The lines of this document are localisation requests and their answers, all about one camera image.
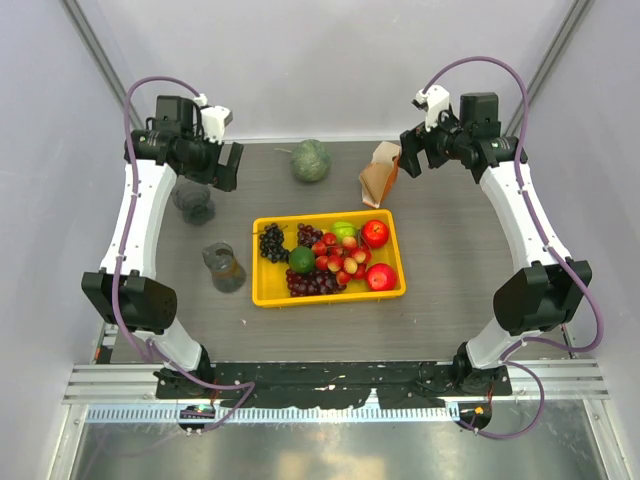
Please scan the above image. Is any lower red apple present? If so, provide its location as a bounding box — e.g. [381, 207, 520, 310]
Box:
[365, 263, 398, 292]

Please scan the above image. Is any dark green lime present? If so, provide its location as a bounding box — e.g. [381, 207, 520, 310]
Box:
[289, 246, 316, 274]

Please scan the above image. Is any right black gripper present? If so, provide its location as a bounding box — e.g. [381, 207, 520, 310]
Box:
[398, 103, 470, 178]

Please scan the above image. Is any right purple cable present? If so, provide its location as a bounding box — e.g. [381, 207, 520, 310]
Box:
[424, 55, 605, 440]

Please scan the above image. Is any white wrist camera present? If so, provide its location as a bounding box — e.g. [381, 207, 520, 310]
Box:
[194, 94, 233, 145]
[412, 85, 450, 132]

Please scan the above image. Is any black grape bunch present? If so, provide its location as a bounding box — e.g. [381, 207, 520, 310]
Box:
[258, 223, 290, 263]

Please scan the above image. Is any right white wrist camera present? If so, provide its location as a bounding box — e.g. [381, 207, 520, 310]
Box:
[412, 85, 450, 132]

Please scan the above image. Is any upper red apple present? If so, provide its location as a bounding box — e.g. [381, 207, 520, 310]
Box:
[360, 220, 390, 249]

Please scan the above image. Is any red lychee cluster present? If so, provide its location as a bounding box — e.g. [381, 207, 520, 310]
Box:
[311, 233, 372, 291]

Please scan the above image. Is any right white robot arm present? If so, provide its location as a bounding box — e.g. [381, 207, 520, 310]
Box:
[399, 85, 592, 395]

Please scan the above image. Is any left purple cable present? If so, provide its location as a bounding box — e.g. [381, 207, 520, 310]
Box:
[110, 75, 257, 437]

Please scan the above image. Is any aluminium frame rail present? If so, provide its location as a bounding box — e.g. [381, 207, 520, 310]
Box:
[63, 359, 609, 425]

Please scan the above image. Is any green netted melon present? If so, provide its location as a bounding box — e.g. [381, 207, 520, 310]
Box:
[275, 139, 332, 184]

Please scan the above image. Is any yellow plastic fruit tray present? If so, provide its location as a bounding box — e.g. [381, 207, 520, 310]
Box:
[252, 209, 406, 308]

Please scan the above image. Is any light green apple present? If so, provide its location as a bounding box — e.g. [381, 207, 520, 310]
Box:
[331, 221, 357, 242]

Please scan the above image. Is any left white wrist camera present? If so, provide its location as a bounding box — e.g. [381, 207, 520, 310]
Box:
[194, 94, 233, 145]

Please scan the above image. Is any small red grape bunch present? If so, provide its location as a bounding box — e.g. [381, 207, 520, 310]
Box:
[297, 223, 324, 248]

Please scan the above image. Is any glass coffee carafe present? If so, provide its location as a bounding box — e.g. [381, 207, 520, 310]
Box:
[202, 242, 247, 293]

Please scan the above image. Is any purple cable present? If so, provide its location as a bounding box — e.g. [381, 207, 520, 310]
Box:
[110, 75, 257, 437]
[424, 55, 605, 440]

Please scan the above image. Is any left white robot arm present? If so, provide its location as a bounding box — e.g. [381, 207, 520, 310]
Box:
[81, 95, 243, 398]

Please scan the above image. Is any red apple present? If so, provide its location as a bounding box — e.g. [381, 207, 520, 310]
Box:
[360, 220, 390, 249]
[365, 263, 398, 292]

